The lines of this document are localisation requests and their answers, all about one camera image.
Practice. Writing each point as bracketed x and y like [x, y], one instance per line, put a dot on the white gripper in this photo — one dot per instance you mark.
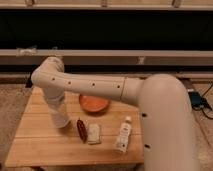
[57, 106]

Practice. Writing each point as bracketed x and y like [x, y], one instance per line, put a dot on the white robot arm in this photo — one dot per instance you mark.
[167, 121]

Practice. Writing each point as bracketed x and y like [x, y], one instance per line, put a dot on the orange bowl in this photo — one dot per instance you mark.
[92, 104]

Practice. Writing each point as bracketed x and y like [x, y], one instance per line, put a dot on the red brown oval object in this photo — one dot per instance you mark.
[82, 130]

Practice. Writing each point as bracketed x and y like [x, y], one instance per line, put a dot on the wooden table board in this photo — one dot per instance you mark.
[38, 143]

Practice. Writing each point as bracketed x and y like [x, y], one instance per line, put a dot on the white plastic bottle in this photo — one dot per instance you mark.
[122, 139]

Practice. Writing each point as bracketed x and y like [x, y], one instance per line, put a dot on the blue power adapter box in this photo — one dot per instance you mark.
[196, 99]

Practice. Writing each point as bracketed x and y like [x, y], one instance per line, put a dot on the grey metal rail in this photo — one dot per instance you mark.
[109, 57]

